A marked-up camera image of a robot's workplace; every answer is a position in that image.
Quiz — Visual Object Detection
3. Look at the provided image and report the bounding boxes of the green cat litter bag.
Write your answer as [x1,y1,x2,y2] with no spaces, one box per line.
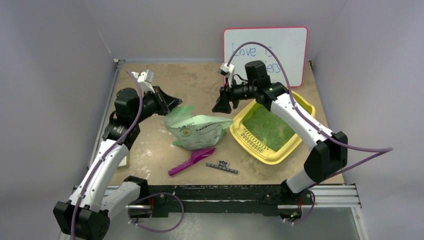
[164,106,233,151]

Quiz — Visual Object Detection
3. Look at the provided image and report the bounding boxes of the purple plastic litter scoop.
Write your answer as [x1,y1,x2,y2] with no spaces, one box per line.
[168,147,216,177]

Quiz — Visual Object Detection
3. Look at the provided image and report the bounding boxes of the pink framed whiteboard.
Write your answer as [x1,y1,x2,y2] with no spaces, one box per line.
[223,26,308,88]

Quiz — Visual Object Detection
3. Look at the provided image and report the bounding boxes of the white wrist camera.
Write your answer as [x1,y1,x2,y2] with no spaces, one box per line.
[131,70,155,94]
[218,63,235,88]

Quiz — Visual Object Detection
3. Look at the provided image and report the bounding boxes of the small white red card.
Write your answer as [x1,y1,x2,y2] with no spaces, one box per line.
[118,155,129,168]

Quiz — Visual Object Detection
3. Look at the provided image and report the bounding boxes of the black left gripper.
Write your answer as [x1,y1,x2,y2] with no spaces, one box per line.
[132,86,182,124]

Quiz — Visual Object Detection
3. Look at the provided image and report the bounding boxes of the green cat litter granules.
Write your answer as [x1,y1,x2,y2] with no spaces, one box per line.
[242,104,295,152]

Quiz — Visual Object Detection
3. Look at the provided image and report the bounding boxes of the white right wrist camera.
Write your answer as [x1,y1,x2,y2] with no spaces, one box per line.
[218,63,235,88]

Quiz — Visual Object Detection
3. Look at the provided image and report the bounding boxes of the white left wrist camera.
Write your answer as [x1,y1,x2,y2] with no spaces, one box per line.
[131,70,155,94]

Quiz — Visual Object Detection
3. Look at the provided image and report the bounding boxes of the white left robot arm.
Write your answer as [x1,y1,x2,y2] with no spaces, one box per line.
[53,85,183,240]

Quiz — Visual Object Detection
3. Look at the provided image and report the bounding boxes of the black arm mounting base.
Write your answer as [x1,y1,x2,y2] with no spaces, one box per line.
[131,179,315,220]

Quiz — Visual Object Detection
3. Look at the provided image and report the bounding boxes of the yellow sifting litter tray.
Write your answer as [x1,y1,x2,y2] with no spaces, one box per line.
[229,100,302,165]

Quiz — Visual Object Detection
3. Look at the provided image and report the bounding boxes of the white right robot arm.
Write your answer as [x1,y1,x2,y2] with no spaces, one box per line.
[212,60,348,204]

